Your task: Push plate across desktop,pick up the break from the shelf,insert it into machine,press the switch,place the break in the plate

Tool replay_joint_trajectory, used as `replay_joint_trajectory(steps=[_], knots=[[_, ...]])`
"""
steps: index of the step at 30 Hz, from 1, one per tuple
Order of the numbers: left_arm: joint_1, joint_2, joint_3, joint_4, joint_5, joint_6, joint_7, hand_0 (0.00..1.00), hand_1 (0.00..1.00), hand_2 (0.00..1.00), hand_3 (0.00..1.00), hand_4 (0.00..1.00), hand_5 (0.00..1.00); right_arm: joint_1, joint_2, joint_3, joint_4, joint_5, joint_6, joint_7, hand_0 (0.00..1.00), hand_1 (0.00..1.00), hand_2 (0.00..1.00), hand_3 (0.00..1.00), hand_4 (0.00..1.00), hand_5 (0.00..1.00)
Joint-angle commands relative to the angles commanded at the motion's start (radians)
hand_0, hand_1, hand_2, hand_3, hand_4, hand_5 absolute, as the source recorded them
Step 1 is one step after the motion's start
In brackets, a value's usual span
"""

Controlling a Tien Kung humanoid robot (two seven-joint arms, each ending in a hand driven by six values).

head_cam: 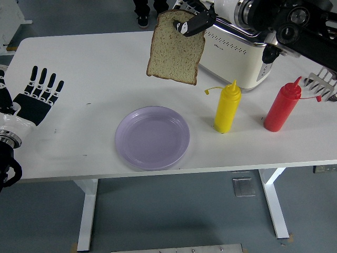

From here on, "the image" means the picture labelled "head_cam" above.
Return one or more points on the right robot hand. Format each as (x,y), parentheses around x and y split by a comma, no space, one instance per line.
(200,22)

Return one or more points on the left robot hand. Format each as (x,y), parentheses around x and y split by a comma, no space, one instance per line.
(31,108)

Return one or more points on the bread slice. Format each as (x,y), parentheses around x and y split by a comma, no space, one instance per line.
(173,58)

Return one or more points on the cream two-slot toaster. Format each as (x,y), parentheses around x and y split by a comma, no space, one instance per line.
(231,63)

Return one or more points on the lilac round plate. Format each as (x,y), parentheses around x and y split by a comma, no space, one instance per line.
(152,137)

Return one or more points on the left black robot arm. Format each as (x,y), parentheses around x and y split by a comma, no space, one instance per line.
(5,158)

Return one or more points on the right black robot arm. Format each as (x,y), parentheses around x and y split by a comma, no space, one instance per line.
(302,34)

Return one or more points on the white machine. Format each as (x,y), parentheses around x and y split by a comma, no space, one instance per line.
(10,23)

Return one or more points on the person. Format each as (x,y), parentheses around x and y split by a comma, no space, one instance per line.
(142,10)

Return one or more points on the yellow squeeze bottle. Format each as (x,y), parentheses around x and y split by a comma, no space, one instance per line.
(226,110)

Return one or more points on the white table leg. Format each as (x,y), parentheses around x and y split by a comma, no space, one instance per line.
(88,210)
(276,205)

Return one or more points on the red squeeze bottle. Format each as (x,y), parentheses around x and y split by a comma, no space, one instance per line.
(279,110)

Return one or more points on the metal toast rack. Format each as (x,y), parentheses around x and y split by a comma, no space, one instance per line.
(319,84)

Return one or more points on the brown floor tape piece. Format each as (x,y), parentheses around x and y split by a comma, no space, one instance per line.
(73,247)
(291,237)

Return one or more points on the metal floor hatch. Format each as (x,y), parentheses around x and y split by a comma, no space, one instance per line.
(244,187)

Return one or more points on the grey power strip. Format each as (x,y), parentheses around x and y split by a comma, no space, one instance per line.
(325,169)

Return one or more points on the metal base plate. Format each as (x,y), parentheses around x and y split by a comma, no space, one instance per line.
(176,249)

